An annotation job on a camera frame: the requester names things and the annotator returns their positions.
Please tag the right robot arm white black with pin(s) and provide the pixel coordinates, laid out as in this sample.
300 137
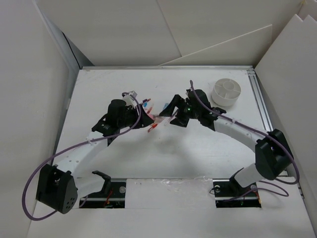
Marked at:
272 154

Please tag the red pen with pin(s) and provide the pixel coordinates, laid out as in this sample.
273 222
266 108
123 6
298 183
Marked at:
153 126

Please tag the orange highlighter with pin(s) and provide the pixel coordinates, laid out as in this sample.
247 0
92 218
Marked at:
164 120

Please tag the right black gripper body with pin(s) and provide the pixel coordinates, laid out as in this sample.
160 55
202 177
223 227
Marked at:
190 112

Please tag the purple capped pen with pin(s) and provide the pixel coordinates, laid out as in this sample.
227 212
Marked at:
145 101

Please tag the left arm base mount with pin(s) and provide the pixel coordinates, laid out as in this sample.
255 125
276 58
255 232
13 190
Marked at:
102 191

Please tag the white round divided container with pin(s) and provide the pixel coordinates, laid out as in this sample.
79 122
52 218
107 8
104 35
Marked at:
226 92

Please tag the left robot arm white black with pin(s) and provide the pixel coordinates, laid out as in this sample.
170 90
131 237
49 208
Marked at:
60 185

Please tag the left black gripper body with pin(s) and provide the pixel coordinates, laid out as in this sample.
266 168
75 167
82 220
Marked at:
130 118

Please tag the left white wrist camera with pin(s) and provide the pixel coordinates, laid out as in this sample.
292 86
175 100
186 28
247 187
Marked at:
129 98

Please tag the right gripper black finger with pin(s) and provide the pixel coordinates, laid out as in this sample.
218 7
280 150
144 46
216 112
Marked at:
181 119
176 102

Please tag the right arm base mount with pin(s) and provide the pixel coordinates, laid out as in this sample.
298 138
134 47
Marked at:
229 194

